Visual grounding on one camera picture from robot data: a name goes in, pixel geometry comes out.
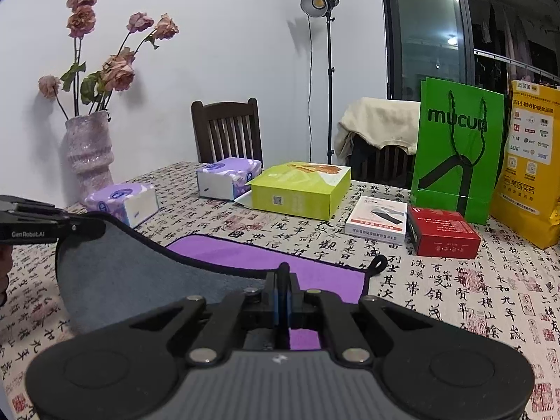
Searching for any dark framed glass window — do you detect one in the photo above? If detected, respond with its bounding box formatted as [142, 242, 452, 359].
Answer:
[384, 0, 559, 100]

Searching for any pink speckled ceramic vase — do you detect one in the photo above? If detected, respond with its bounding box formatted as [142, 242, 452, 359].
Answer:
[65, 111, 115, 203]

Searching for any red and black box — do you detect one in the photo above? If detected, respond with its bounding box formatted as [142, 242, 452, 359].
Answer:
[407, 205, 481, 260]

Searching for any purple and grey towel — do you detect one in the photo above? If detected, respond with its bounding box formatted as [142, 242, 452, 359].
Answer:
[55, 212, 387, 340]

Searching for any white product box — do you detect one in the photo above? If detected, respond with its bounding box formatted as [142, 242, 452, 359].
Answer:
[344, 195, 408, 245]

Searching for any dark wooden chair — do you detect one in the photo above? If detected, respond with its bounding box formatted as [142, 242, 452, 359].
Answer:
[191, 98, 263, 163]

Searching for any chair under cream cloth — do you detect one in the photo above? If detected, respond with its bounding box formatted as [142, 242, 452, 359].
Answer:
[347, 135, 416, 189]

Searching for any purple white tissue pack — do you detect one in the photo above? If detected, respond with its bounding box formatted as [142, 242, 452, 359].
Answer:
[196, 157, 262, 201]

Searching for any yellow paper bag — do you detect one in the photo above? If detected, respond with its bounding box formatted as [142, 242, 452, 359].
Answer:
[490, 80, 560, 249]

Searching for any lime green cardboard box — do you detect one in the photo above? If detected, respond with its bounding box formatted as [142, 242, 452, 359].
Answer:
[235, 161, 351, 221]

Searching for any dried pink roses bouquet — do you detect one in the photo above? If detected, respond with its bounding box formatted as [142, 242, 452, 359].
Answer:
[37, 0, 181, 121]

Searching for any purple tissue pack near vase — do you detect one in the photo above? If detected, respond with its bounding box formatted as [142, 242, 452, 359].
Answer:
[84, 183, 160, 229]

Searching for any cream cloth on chair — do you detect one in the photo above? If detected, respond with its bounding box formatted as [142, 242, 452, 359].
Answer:
[333, 98, 420, 159]

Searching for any green mucun paper bag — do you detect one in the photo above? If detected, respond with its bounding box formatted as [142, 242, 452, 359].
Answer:
[410, 78, 505, 225]

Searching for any studio light on stand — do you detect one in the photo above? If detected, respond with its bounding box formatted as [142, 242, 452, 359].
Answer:
[299, 0, 340, 165]

